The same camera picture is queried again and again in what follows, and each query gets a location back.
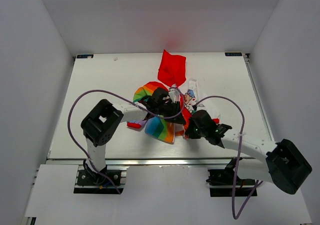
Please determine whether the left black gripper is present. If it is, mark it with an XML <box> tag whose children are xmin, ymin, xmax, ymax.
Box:
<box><xmin>155</xmin><ymin>100</ymin><xmax>187</xmax><ymax>125</ymax></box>

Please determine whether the blue table label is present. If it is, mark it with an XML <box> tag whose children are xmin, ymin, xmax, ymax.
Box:
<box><xmin>224</xmin><ymin>52</ymin><xmax>243</xmax><ymax>57</ymax></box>
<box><xmin>76</xmin><ymin>54</ymin><xmax>94</xmax><ymax>59</ymax></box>

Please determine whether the left blue table label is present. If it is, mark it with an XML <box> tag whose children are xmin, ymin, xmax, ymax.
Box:
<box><xmin>76</xmin><ymin>54</ymin><xmax>94</xmax><ymax>59</ymax></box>

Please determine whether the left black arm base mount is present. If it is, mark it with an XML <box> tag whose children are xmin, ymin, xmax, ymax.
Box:
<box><xmin>73</xmin><ymin>160</ymin><xmax>127</xmax><ymax>195</ymax></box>

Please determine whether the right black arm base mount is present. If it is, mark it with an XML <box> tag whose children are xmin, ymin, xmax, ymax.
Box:
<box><xmin>205</xmin><ymin>157</ymin><xmax>258</xmax><ymax>198</ymax></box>

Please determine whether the right blue table label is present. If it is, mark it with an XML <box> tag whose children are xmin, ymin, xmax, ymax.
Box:
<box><xmin>224</xmin><ymin>52</ymin><xmax>243</xmax><ymax>57</ymax></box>

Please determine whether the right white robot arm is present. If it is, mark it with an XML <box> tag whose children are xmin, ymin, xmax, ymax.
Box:
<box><xmin>185</xmin><ymin>110</ymin><xmax>312</xmax><ymax>195</ymax></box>

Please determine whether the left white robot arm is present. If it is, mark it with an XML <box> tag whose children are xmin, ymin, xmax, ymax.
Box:
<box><xmin>80</xmin><ymin>87</ymin><xmax>186</xmax><ymax>185</ymax></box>

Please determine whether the red rainbow kids jacket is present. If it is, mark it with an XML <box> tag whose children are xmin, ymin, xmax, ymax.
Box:
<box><xmin>127</xmin><ymin>50</ymin><xmax>205</xmax><ymax>144</ymax></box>

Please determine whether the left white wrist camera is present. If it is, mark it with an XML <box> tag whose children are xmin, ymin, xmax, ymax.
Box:
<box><xmin>168</xmin><ymin>87</ymin><xmax>184</xmax><ymax>103</ymax></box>

